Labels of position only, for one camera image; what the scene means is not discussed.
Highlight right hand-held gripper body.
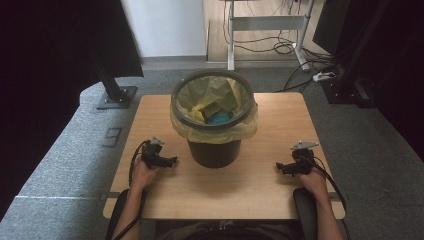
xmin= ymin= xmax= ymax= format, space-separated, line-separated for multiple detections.
xmin=290 ymin=141 xmax=319 ymax=176

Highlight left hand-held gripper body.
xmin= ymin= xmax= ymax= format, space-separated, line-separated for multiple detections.
xmin=141 ymin=136 xmax=165 ymax=169

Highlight grey bin ring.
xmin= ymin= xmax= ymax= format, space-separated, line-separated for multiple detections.
xmin=170 ymin=68 xmax=256 ymax=132

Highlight yellow trash bag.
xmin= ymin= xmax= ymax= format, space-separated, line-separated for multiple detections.
xmin=169 ymin=75 xmax=259 ymax=145

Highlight person's left hand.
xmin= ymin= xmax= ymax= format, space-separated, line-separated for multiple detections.
xmin=131 ymin=159 xmax=161 ymax=188

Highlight person's right hand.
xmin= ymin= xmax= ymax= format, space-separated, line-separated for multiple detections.
xmin=298 ymin=171 xmax=329 ymax=198

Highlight grey floor socket plate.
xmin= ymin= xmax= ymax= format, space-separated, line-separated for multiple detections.
xmin=102 ymin=127 xmax=123 ymax=148

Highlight black right chair armrest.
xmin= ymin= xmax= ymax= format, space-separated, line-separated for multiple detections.
xmin=293 ymin=187 xmax=319 ymax=240

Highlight black chair armrest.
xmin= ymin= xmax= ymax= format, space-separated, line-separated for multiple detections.
xmin=105 ymin=189 xmax=131 ymax=240
xmin=293 ymin=187 xmax=319 ymax=240

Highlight blue crumpled ball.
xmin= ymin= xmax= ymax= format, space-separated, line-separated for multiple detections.
xmin=205 ymin=111 xmax=234 ymax=126

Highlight black left chair armrest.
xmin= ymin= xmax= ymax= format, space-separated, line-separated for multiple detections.
xmin=105 ymin=189 xmax=131 ymax=240

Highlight person's dark clothing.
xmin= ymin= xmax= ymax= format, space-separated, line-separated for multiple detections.
xmin=156 ymin=219 xmax=301 ymax=240

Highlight black stand with dark base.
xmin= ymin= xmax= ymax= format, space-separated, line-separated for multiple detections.
xmin=321 ymin=0 xmax=378 ymax=108

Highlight white power strip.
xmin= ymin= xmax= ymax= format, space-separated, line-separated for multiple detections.
xmin=312 ymin=71 xmax=336 ymax=83

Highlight black curtain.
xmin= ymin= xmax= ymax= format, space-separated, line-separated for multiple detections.
xmin=0 ymin=0 xmax=144 ymax=221

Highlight dark monitor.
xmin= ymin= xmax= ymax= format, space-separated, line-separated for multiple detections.
xmin=312 ymin=0 xmax=354 ymax=56

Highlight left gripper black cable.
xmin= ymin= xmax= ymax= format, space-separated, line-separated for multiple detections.
xmin=113 ymin=139 xmax=151 ymax=240

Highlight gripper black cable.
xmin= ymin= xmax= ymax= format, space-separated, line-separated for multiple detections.
xmin=311 ymin=156 xmax=351 ymax=240
xmin=113 ymin=139 xmax=151 ymax=240

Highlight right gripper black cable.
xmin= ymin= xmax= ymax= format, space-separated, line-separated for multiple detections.
xmin=311 ymin=156 xmax=351 ymax=240

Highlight black stand with base plate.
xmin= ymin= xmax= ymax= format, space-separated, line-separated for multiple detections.
xmin=96 ymin=59 xmax=138 ymax=110

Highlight black floor cables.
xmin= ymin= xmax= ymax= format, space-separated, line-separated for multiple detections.
xmin=223 ymin=0 xmax=338 ymax=93

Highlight white desk frame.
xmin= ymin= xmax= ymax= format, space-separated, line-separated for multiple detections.
xmin=219 ymin=0 xmax=316 ymax=74

